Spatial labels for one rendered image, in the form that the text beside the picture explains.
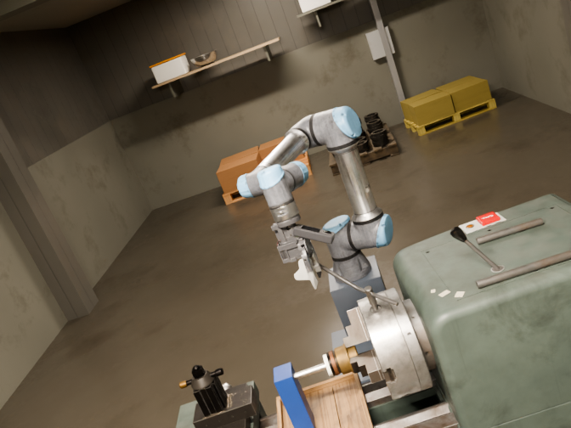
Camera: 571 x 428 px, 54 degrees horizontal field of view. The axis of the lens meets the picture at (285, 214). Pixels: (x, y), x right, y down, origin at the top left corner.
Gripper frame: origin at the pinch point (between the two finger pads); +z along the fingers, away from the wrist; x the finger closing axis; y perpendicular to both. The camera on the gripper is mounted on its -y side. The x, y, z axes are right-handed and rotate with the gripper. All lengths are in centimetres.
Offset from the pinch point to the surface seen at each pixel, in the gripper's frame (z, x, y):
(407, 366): 29.6, 6.7, -16.3
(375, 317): 15.8, 0.2, -11.4
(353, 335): 22.6, -7.1, -1.6
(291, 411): 37.9, 1.4, 23.4
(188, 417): 40, -16, 68
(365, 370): 30.1, 2.5, -3.6
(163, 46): -200, -688, 273
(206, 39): -186, -697, 210
